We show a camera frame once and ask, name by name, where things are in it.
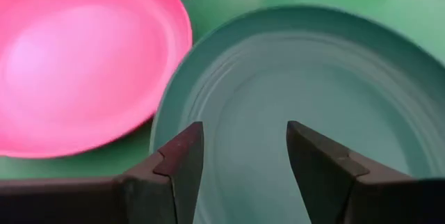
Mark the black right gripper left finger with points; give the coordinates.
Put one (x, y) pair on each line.
(156, 185)

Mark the teal plastic plate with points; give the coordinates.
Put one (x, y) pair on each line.
(313, 88)

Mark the pink plastic plate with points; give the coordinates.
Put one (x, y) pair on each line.
(83, 64)

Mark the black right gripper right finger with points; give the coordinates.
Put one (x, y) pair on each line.
(347, 185)

